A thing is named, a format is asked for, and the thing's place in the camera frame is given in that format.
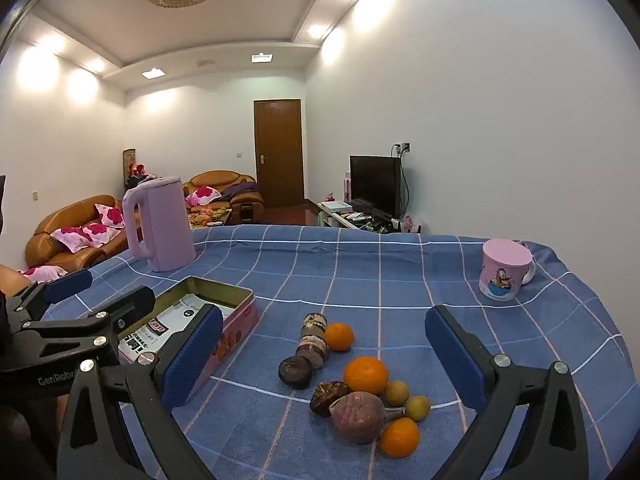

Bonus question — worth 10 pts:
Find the purple electric kettle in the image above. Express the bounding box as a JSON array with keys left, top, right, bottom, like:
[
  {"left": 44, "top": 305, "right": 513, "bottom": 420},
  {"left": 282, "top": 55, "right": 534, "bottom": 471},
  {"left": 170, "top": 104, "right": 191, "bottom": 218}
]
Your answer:
[{"left": 122, "top": 176, "right": 197, "bottom": 273}]

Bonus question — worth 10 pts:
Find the purple round fruit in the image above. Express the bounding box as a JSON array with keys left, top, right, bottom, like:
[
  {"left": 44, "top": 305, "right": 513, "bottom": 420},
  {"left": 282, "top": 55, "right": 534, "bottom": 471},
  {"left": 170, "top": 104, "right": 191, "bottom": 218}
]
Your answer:
[{"left": 330, "top": 391, "right": 407, "bottom": 445}]

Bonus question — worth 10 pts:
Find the pink tin box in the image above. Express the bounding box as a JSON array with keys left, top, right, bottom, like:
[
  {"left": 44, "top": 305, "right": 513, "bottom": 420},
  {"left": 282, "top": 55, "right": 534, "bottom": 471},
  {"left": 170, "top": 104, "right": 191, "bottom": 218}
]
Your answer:
[{"left": 116, "top": 276, "right": 260, "bottom": 396}]

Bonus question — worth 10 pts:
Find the white television stand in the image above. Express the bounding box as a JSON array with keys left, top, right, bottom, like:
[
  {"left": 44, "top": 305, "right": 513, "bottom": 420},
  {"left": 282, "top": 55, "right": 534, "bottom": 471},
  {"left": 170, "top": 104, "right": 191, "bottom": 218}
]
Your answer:
[{"left": 316, "top": 201, "right": 423, "bottom": 235}]

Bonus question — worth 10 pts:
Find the low coffee table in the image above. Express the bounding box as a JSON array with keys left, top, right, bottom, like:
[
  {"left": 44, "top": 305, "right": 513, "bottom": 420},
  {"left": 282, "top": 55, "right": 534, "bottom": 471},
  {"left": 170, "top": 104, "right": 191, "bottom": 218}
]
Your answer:
[{"left": 187, "top": 205, "right": 233, "bottom": 231}]

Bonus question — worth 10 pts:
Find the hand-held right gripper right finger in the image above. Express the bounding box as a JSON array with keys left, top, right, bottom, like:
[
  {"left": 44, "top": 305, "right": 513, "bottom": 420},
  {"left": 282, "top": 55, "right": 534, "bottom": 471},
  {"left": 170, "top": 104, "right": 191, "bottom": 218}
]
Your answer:
[{"left": 425, "top": 304, "right": 591, "bottom": 480}]

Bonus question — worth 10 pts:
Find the pink flowered pillow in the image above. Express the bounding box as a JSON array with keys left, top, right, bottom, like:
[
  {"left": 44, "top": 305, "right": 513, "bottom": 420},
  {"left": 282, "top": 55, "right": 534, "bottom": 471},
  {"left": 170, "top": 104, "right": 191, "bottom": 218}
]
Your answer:
[
  {"left": 95, "top": 203, "right": 126, "bottom": 228},
  {"left": 186, "top": 186, "right": 222, "bottom": 207},
  {"left": 80, "top": 221, "right": 123, "bottom": 247},
  {"left": 17, "top": 265, "right": 68, "bottom": 283},
  {"left": 50, "top": 226, "right": 96, "bottom": 253}
]

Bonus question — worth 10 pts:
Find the large orange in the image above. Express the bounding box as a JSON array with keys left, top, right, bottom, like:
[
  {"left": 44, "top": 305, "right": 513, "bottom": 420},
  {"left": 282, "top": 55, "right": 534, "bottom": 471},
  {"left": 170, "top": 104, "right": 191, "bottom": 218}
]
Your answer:
[{"left": 343, "top": 356, "right": 389, "bottom": 396}]

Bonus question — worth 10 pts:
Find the dark brown wrinkled fruit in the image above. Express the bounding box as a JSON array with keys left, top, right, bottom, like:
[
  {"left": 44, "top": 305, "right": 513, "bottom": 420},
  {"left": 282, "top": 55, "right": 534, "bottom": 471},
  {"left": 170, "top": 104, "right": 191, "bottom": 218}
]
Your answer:
[{"left": 309, "top": 381, "right": 353, "bottom": 417}]

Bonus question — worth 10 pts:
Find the white printed booklet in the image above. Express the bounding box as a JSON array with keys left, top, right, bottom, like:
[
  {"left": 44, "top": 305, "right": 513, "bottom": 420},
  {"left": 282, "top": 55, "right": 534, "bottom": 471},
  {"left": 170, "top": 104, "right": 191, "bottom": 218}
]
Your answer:
[{"left": 119, "top": 294, "right": 241, "bottom": 363}]

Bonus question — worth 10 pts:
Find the pink cartoon mug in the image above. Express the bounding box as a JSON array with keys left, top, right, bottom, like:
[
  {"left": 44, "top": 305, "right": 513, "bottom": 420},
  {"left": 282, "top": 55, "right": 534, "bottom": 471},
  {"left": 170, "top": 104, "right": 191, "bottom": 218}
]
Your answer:
[{"left": 478, "top": 239, "right": 537, "bottom": 302}]

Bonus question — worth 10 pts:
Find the small yellow-green fruit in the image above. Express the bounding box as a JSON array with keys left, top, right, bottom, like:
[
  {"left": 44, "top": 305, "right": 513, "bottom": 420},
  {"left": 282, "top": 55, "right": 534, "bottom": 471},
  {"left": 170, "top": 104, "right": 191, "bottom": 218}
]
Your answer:
[
  {"left": 404, "top": 395, "right": 432, "bottom": 422},
  {"left": 384, "top": 380, "right": 411, "bottom": 407}
]

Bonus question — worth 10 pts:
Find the small orange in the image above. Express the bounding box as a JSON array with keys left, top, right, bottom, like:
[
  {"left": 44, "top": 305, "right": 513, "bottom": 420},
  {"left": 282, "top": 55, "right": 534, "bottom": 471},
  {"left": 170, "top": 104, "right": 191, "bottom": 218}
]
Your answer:
[
  {"left": 378, "top": 417, "right": 420, "bottom": 459},
  {"left": 323, "top": 322, "right": 355, "bottom": 352}
]

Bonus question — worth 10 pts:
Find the purple blanket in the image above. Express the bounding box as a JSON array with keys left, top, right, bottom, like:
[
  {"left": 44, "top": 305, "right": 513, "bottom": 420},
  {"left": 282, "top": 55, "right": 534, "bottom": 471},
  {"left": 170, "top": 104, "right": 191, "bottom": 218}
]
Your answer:
[{"left": 220, "top": 181, "right": 263, "bottom": 206}]

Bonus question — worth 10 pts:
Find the black television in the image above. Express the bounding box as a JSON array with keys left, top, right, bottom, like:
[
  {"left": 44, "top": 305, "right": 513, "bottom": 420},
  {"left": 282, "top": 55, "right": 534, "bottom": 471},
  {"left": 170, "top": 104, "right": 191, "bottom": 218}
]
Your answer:
[{"left": 349, "top": 155, "right": 403, "bottom": 221}]

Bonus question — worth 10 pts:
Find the blue checked cloth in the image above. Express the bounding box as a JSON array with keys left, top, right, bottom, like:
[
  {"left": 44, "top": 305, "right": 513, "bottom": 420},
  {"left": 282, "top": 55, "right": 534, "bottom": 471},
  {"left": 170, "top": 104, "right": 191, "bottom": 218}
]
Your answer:
[{"left": 37, "top": 224, "right": 636, "bottom": 480}]

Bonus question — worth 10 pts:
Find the brown leather sofa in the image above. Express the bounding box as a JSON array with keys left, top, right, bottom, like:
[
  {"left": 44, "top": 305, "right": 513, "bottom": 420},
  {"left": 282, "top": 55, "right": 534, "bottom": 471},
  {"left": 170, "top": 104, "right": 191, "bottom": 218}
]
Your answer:
[{"left": 25, "top": 195, "right": 130, "bottom": 270}]

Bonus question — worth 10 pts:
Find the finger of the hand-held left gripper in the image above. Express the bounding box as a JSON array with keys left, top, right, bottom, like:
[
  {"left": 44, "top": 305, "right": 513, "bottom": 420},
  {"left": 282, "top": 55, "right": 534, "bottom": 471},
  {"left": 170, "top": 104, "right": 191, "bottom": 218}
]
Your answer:
[
  {"left": 22, "top": 286, "right": 157, "bottom": 356},
  {"left": 2, "top": 269, "right": 94, "bottom": 333}
]

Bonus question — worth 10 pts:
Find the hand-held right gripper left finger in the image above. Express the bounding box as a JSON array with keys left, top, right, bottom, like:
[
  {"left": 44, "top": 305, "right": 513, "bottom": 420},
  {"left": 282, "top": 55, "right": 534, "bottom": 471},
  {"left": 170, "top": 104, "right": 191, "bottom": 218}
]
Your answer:
[{"left": 56, "top": 304, "right": 224, "bottom": 480}]

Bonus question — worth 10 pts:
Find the brown wooden door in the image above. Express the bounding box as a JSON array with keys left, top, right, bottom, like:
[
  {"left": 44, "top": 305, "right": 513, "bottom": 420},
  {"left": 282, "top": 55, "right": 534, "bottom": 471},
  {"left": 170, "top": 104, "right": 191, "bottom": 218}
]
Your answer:
[{"left": 253, "top": 99, "right": 305, "bottom": 208}]

